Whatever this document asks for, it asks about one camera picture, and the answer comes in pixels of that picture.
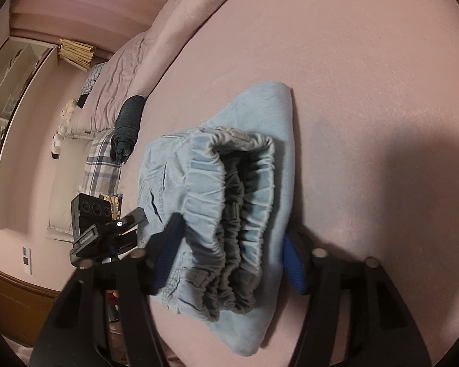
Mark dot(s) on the white plush toy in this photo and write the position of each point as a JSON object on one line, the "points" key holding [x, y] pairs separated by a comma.
{"points": [[69, 110], [57, 145]]}

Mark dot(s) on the striped pillow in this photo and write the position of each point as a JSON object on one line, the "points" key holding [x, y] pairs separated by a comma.
{"points": [[93, 78]]}

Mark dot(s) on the light blue pants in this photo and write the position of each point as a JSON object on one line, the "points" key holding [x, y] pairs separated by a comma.
{"points": [[252, 114]]}

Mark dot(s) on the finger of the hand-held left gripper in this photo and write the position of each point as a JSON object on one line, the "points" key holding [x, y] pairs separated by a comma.
{"points": [[132, 218]]}

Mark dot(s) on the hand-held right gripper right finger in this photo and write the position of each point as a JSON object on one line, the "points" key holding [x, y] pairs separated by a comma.
{"points": [[293, 263]]}

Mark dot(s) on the pink bed sheet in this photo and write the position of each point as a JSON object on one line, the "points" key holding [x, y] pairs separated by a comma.
{"points": [[367, 84]]}

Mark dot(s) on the pink padded headboard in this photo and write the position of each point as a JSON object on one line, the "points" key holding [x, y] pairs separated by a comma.
{"points": [[80, 7]]}

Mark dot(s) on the dark rolled cloth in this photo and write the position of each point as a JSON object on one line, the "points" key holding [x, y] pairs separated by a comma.
{"points": [[128, 122]]}

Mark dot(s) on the plaid pillow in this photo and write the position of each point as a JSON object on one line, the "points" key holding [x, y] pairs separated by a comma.
{"points": [[99, 164]]}

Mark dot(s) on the white wall switch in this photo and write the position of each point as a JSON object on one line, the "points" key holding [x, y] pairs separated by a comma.
{"points": [[27, 260]]}

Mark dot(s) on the pink duvet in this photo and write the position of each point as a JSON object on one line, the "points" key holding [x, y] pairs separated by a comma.
{"points": [[130, 68]]}

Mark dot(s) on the white shelf cabinet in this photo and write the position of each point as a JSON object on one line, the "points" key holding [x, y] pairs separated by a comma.
{"points": [[7, 84]]}

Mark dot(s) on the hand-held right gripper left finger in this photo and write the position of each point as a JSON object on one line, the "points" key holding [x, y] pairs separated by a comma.
{"points": [[168, 252]]}

